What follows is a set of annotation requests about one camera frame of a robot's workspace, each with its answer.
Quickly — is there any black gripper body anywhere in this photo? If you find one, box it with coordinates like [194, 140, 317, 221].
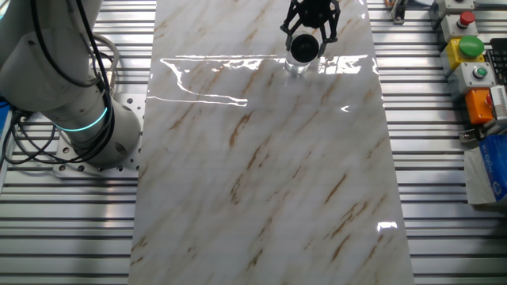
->
[296, 0, 336, 29]

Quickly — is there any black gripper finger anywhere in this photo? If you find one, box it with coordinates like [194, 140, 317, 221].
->
[280, 0, 300, 51]
[316, 0, 341, 57]

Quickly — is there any clear glass jar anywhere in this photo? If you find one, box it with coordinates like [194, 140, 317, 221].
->
[284, 55, 312, 77]

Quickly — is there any yellow box green button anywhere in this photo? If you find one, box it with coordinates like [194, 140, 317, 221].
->
[440, 35, 486, 73]

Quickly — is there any plain grey button box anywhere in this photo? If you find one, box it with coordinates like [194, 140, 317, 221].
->
[435, 0, 475, 19]

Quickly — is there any red button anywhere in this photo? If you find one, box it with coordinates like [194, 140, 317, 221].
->
[440, 10, 478, 43]

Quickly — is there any grey box small green button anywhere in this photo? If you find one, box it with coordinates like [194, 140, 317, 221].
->
[455, 62, 497, 94]

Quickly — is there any orange button box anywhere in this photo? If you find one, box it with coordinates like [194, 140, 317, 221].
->
[464, 89, 495, 126]

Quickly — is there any black keyboard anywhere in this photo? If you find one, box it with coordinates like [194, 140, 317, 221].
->
[485, 37, 507, 86]

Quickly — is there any small metal clamp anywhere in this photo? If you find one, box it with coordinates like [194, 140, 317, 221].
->
[458, 126, 480, 144]

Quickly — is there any grey finned metal device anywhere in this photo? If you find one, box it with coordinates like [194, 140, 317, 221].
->
[489, 85, 507, 127]

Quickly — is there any blue white tissue packet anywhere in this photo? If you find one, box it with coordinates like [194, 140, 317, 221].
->
[463, 134, 507, 207]

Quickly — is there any blue printed poster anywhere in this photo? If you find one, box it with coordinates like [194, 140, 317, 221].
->
[0, 101, 11, 135]

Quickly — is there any upright metal bracket piece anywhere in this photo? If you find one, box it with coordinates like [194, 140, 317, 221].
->
[390, 0, 409, 25]

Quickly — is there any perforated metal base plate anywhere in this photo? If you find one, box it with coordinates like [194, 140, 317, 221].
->
[53, 93, 146, 179]

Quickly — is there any thick grey cable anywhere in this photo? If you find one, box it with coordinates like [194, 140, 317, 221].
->
[91, 33, 120, 93]

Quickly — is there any black base cable bundle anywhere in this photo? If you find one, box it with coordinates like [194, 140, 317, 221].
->
[1, 109, 76, 165]

